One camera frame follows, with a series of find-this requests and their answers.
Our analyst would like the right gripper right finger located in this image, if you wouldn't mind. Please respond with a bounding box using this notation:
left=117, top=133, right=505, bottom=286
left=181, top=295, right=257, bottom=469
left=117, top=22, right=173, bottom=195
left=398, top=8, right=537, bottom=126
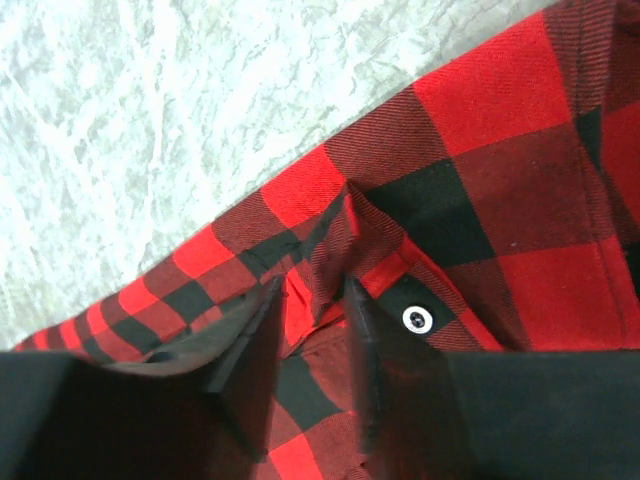
left=344, top=278, right=639, bottom=479

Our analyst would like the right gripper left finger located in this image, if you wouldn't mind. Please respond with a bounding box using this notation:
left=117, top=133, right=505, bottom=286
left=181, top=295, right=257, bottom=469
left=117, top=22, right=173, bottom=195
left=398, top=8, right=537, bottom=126
left=1, top=277, right=284, bottom=479

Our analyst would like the red black plaid shirt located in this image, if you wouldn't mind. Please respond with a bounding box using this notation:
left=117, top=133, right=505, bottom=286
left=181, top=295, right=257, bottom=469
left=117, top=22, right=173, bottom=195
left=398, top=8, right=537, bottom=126
left=20, top=1, right=639, bottom=479

